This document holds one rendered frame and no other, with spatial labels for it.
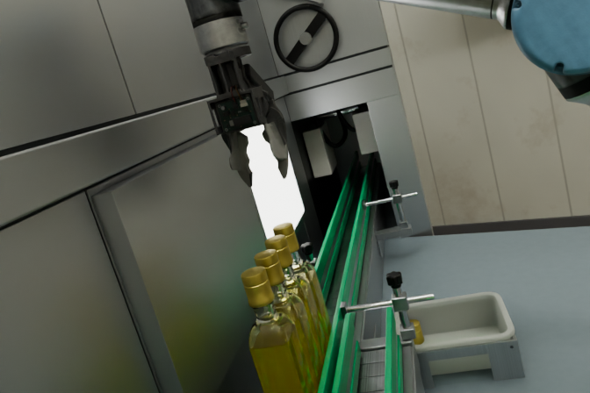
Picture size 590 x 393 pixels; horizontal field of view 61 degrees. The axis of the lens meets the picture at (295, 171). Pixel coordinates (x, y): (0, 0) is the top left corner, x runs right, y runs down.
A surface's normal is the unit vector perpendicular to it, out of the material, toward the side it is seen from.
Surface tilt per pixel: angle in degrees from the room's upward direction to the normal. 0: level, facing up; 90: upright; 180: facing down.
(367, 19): 90
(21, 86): 90
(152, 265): 90
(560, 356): 0
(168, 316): 90
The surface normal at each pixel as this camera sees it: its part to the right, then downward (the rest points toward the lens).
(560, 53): -0.57, 0.22
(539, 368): -0.27, -0.94
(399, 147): -0.18, 0.24
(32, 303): 0.94, -0.22
